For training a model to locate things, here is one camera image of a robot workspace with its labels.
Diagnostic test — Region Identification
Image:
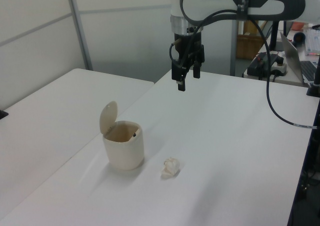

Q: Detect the black monitor stand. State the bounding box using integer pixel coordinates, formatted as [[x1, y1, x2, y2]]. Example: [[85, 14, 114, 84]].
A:
[[270, 20, 281, 52]]

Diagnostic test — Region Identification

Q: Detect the dark round object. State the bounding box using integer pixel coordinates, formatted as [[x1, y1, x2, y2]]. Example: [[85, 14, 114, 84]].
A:
[[293, 31, 306, 47]]

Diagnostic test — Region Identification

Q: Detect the silver laptop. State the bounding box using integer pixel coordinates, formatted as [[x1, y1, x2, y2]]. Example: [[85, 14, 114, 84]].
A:
[[279, 30, 320, 85]]

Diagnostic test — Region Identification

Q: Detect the small cream lidded bin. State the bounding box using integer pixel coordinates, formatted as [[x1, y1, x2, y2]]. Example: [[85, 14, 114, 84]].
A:
[[99, 100, 145, 171]]

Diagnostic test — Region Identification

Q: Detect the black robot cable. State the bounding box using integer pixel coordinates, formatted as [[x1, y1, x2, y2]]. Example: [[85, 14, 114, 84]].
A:
[[169, 7, 318, 130]]

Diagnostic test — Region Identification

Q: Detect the brown wooden crate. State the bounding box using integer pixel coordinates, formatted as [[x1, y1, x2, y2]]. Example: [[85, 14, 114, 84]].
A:
[[236, 19, 266, 61]]

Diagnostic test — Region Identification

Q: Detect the crumpled white paper trash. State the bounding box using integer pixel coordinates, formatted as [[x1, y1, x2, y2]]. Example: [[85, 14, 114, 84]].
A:
[[160, 156, 181, 180]]

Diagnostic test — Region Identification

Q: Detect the black cable strap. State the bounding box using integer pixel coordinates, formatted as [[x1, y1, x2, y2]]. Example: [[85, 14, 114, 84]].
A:
[[236, 0, 254, 21]]

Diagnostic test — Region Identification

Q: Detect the black control box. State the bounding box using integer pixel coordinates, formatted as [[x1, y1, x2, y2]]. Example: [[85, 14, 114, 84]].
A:
[[247, 51, 279, 76]]

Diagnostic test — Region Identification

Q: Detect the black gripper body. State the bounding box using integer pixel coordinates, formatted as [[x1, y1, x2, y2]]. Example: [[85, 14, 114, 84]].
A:
[[173, 31, 203, 67]]

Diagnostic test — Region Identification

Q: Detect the black camera stand pole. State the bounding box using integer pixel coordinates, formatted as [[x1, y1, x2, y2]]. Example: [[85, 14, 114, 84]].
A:
[[306, 52, 320, 98]]

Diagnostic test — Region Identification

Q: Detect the black metal frame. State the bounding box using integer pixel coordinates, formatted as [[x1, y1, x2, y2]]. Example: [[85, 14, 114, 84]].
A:
[[286, 125, 320, 226]]

